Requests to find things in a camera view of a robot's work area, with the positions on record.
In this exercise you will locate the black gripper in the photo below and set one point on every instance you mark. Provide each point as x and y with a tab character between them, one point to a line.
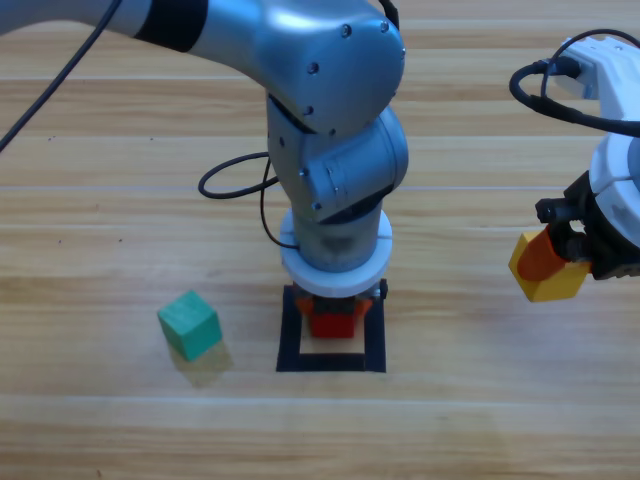
595	235
334	305

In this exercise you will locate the red wooden cube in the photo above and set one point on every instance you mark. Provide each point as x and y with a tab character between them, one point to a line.
332	327

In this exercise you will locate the yellow wooden cube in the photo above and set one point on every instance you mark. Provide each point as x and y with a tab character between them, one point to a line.
555	290

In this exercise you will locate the green wooden cube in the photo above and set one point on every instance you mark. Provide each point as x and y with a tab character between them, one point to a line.
190	325

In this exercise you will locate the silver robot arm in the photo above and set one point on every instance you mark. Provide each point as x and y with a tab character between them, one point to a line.
325	75

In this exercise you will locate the black tape square outline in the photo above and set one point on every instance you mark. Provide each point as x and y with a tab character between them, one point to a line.
290	340

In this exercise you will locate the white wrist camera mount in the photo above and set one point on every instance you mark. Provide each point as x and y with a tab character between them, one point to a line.
615	65
330	282

